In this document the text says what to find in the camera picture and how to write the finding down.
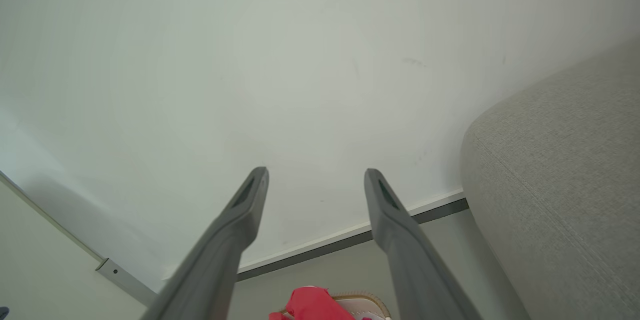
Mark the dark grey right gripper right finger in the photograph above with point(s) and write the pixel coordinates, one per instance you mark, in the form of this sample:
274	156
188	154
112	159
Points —
410	260

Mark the grey metal frame strip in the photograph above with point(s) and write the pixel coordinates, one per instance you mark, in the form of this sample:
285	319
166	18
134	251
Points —
125	280

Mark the white basket with brown rim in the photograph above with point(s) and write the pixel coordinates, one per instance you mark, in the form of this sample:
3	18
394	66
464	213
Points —
371	306

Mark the grey fabric sofa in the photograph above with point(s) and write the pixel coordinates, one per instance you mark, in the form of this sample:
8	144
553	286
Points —
560	185

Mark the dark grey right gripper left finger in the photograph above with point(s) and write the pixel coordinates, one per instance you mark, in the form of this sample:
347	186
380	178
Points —
215	255

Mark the red and white garment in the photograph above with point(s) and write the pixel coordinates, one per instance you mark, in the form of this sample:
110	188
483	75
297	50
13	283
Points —
312	305

